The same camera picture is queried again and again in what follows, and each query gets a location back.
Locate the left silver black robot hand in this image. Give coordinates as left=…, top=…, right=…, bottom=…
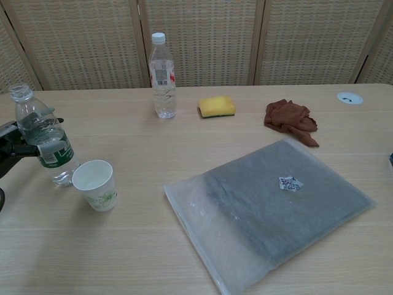
left=0, top=106, right=68, bottom=181

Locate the green-label water bottle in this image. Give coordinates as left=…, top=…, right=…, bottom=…
left=8, top=84, right=80, bottom=187

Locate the white paper cup green print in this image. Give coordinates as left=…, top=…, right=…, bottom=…
left=71, top=159, right=119, bottom=213

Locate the capped red-label water bottle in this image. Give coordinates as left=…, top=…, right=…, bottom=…
left=148, top=32, right=178, bottom=120

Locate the woven folding screen panel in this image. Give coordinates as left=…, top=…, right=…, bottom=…
left=253, top=0, right=391, bottom=86
left=139, top=0, right=267, bottom=89
left=360, top=0, right=393, bottom=85
left=2, top=0, right=147, bottom=92
left=0, top=6, right=42, bottom=93

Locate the yellow sponge green scouring pad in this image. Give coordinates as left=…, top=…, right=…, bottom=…
left=197, top=95, right=237, bottom=119

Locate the plastic bag with grey cloth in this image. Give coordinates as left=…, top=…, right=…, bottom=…
left=163, top=137, right=378, bottom=295

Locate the brown crumpled cloth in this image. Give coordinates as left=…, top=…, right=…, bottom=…
left=263, top=98, right=320, bottom=148

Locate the QR code sticker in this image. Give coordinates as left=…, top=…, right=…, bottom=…
left=278, top=176, right=303, bottom=193

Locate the white round cable grommet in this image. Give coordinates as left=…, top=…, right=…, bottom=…
left=336, top=92, right=364, bottom=106

